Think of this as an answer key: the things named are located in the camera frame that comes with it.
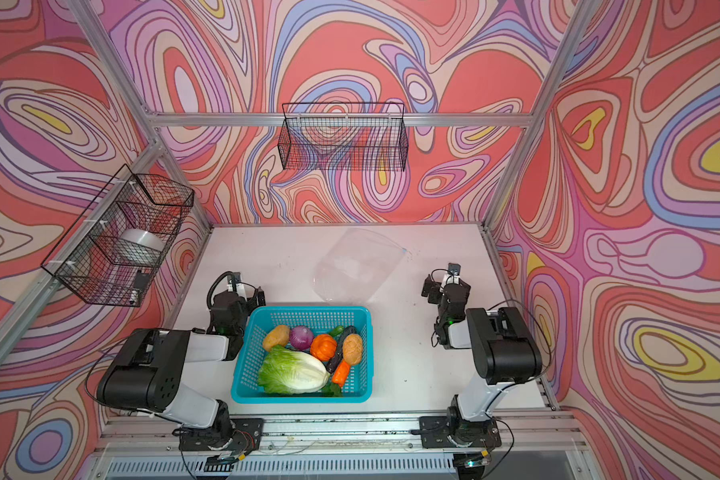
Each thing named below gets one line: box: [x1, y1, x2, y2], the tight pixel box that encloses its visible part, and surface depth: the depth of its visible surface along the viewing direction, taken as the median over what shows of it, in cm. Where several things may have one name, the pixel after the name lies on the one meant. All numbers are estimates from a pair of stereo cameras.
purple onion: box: [290, 325, 314, 351], surface depth 86 cm
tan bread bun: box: [343, 333, 363, 366], surface depth 82 cm
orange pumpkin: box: [310, 334, 337, 361], surface depth 84 cm
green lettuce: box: [258, 345, 331, 395], surface depth 78 cm
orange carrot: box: [332, 358, 351, 387], surface depth 82 cm
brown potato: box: [262, 324, 290, 352], surface depth 86 cm
